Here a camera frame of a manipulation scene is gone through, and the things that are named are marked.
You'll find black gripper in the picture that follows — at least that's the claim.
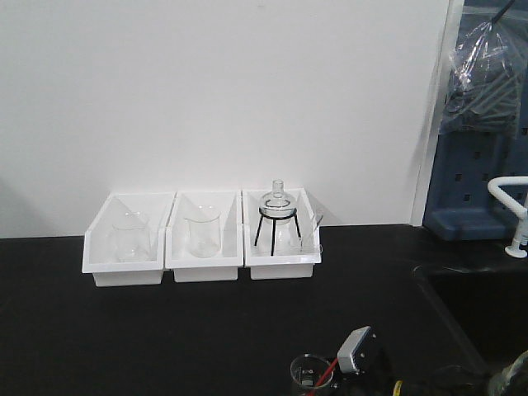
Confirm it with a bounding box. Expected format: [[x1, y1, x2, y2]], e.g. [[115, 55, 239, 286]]
[[329, 348, 395, 395]]

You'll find small glass beaker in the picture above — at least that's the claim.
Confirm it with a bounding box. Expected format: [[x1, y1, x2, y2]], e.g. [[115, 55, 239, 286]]
[[290, 353, 333, 396]]

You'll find glass beaker in middle bin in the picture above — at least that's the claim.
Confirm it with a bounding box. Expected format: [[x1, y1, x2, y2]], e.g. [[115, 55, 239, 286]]
[[184, 205, 221, 258]]

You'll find glass beaker in bin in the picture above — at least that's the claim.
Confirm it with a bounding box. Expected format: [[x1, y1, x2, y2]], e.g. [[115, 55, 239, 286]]
[[110, 211, 150, 262], [184, 205, 221, 258]]

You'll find glass beaker in left bin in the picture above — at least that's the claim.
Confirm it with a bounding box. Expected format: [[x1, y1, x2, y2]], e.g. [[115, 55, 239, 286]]
[[110, 211, 150, 262]]

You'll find right white plastic bin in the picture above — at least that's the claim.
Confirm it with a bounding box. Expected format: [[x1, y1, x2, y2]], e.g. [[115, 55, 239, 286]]
[[242, 188, 322, 280]]

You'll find white plastic bin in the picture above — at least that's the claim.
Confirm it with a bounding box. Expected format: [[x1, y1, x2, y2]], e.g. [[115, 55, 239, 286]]
[[164, 190, 244, 283], [82, 191, 176, 287], [242, 188, 322, 280]]

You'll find black lab sink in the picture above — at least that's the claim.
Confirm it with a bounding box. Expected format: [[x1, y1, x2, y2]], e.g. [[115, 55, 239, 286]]
[[412, 266, 527, 373]]

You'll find blue pegboard drying rack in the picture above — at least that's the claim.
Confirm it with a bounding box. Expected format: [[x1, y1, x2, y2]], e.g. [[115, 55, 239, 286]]
[[422, 123, 528, 243]]

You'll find round glass flask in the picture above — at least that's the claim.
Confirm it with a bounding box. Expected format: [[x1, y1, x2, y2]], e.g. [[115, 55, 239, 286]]
[[259, 179, 296, 218]]

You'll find middle white plastic bin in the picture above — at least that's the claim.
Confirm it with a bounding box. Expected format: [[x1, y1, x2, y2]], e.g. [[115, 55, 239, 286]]
[[164, 190, 244, 283]]

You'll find white lab faucet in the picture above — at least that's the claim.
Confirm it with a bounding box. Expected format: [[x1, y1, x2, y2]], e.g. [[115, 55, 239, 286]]
[[486, 175, 528, 259]]

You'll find left white plastic bin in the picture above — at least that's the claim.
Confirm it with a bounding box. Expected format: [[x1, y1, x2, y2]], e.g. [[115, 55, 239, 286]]
[[82, 191, 176, 287]]

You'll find clear plastic bag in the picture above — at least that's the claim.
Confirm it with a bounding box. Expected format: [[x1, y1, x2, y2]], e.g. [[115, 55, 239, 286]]
[[441, 1, 527, 136]]

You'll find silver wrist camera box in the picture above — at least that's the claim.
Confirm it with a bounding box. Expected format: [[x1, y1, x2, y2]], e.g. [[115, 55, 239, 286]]
[[337, 326, 380, 375]]

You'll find black wire tripod stand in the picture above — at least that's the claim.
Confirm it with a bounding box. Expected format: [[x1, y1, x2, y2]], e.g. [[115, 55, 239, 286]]
[[254, 207, 301, 257]]

